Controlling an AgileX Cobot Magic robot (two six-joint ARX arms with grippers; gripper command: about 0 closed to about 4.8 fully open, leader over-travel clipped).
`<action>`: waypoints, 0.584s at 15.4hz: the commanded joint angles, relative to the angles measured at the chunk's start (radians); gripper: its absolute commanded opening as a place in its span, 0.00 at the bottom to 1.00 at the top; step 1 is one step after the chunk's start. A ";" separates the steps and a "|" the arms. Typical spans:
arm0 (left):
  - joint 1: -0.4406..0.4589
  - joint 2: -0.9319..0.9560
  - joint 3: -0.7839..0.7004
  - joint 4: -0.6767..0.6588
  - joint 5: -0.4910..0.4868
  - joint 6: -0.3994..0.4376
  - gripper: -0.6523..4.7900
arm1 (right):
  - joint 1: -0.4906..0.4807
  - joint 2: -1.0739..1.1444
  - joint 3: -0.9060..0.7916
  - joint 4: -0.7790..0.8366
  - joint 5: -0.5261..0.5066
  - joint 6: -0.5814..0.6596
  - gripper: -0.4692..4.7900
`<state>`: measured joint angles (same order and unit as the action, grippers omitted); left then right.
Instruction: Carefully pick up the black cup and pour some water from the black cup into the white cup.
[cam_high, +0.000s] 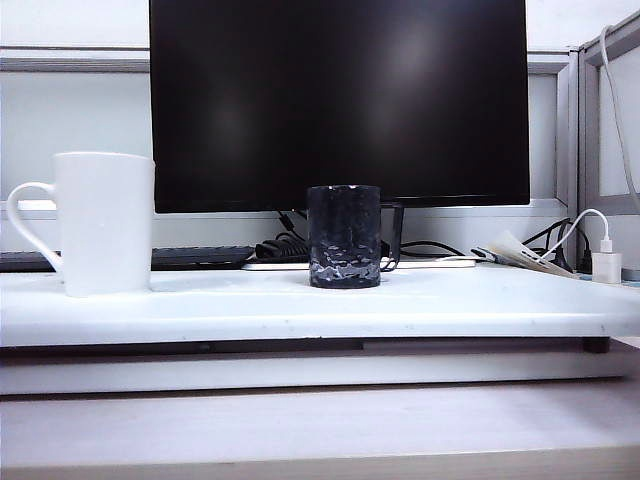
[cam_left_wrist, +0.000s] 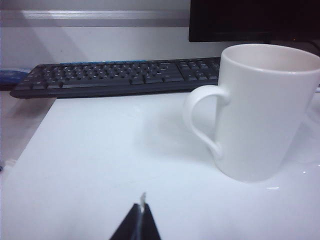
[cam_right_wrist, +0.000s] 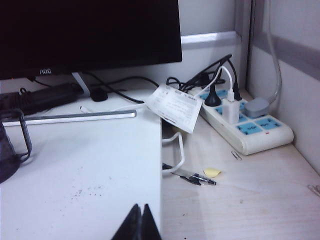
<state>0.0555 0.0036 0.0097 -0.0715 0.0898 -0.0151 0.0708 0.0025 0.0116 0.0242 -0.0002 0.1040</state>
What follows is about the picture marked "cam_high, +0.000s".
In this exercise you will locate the black power adapter brick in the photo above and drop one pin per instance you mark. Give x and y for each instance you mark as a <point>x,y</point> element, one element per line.
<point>280,248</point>

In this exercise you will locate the white raised board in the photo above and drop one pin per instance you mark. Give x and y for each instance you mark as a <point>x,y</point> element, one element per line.
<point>350,310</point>

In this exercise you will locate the black computer keyboard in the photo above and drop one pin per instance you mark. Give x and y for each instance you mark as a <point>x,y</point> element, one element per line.
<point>200,256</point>

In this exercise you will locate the black computer monitor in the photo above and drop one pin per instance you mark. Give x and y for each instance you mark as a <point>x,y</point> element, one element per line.
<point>340,100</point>

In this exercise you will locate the folded paper booklet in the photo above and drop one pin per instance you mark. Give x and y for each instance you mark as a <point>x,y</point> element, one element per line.
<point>520,252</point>

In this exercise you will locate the white ceramic mug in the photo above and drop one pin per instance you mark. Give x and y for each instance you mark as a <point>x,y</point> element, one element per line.
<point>105,225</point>

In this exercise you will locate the white charger plug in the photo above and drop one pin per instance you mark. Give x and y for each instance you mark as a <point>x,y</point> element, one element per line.
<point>607,267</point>

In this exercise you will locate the grey partition frame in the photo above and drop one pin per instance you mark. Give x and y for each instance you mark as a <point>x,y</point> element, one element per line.
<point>590,125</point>

